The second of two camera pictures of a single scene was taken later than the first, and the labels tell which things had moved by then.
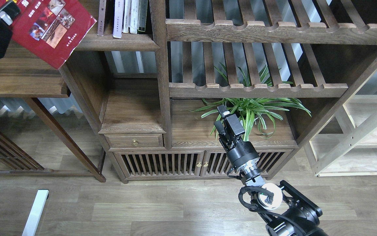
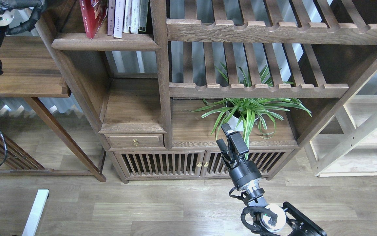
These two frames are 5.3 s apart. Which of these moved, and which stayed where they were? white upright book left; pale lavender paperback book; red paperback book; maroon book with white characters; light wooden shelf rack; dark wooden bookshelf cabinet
Moved: maroon book with white characters; red paperback book
Stayed: dark wooden bookshelf cabinet; pale lavender paperback book; white upright book left; light wooden shelf rack
